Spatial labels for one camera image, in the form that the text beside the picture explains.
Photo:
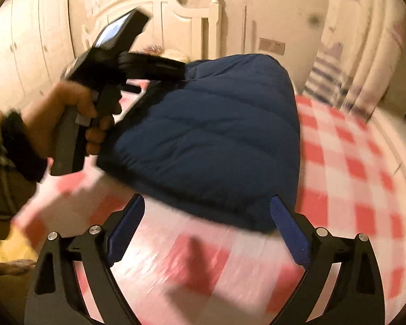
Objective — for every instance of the person's left forearm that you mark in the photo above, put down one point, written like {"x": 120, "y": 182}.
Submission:
{"x": 17, "y": 142}

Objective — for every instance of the person's left hand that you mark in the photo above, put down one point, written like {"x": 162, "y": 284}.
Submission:
{"x": 61, "y": 105}

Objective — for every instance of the yellow and pink floral sheet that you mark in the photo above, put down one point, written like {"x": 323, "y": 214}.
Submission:
{"x": 13, "y": 247}

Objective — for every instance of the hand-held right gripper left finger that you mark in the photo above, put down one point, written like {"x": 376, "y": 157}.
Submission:
{"x": 128, "y": 223}

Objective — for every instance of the wall switch plate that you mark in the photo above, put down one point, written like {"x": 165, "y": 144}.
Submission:
{"x": 272, "y": 45}

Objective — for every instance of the white bed headboard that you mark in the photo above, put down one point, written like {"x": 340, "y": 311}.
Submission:
{"x": 176, "y": 23}

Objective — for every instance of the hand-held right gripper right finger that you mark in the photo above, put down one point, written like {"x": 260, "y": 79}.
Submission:
{"x": 291, "y": 230}

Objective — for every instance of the pink checkered blanket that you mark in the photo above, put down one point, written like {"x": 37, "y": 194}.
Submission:
{"x": 341, "y": 176}

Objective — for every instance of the navy puffer jacket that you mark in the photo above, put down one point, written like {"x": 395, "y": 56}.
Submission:
{"x": 206, "y": 135}

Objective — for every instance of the white wardrobe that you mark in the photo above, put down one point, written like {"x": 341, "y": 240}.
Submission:
{"x": 23, "y": 40}

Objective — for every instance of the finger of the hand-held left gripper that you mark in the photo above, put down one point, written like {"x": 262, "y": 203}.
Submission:
{"x": 155, "y": 67}
{"x": 131, "y": 88}

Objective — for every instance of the patterned cushion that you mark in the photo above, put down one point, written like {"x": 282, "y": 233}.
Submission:
{"x": 152, "y": 50}

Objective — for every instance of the printed curtain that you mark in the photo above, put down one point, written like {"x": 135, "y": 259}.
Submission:
{"x": 358, "y": 40}

